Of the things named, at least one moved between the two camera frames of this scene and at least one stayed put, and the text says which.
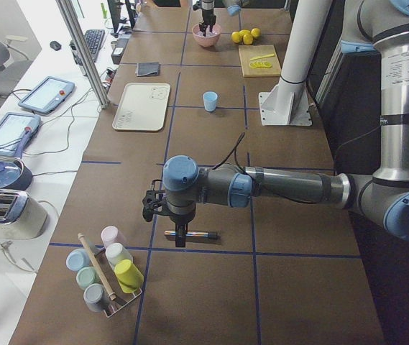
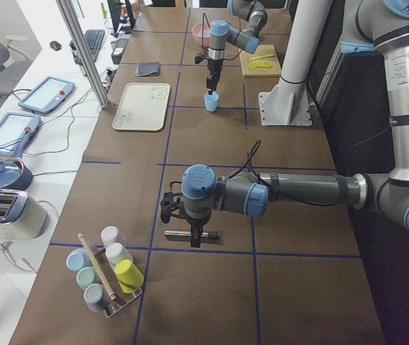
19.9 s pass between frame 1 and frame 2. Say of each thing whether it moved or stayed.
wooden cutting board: stayed
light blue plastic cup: stayed
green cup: stayed
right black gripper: moved
